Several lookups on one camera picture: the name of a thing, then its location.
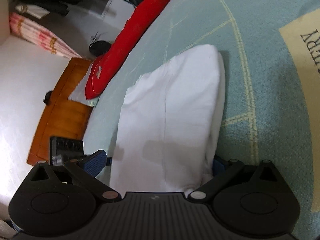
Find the black backpack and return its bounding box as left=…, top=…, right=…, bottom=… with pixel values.
left=89, top=40, right=112, bottom=57

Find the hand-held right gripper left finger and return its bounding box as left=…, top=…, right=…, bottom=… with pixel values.
left=30, top=149, right=122, bottom=202

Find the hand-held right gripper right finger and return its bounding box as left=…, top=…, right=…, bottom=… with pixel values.
left=188, top=156, right=285, bottom=202

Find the pink patterned curtain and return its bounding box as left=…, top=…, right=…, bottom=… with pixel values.
left=9, top=12, right=83, bottom=60

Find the metal wall hook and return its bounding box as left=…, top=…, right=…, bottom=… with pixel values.
left=90, top=32, right=107, bottom=43

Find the grey checked pillow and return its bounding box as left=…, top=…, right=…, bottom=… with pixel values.
left=68, top=61, right=99, bottom=108

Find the white hanging garment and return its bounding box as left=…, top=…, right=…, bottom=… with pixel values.
left=15, top=2, right=50, bottom=20

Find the red quilt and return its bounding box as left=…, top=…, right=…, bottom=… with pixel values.
left=85, top=0, right=192, bottom=100

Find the white printed long-sleeve shirt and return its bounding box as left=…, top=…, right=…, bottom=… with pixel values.
left=109, top=44, right=226, bottom=195

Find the wooden headboard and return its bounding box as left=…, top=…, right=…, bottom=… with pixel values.
left=27, top=57, right=97, bottom=167

